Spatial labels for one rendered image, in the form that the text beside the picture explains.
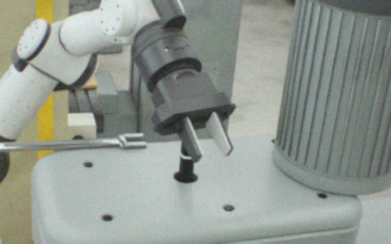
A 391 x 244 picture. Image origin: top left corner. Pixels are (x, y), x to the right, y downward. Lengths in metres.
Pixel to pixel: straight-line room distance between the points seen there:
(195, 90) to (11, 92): 0.43
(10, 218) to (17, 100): 1.82
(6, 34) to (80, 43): 1.54
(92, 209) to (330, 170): 0.35
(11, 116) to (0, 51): 1.44
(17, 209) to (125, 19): 2.11
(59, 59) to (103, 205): 0.37
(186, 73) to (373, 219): 0.46
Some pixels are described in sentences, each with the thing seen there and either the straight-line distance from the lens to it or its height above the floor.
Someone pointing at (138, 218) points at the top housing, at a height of 1.89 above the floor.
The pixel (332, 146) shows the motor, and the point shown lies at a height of 1.97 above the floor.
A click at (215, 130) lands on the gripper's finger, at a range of 1.02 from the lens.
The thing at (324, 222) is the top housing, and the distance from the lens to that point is 1.05.
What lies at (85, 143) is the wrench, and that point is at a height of 1.90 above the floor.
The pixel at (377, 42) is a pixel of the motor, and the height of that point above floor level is 2.13.
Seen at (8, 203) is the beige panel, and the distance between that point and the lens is 3.09.
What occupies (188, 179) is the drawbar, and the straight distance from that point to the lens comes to 1.07.
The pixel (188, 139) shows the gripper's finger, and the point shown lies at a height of 1.98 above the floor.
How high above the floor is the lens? 2.43
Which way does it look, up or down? 26 degrees down
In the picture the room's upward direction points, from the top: 5 degrees clockwise
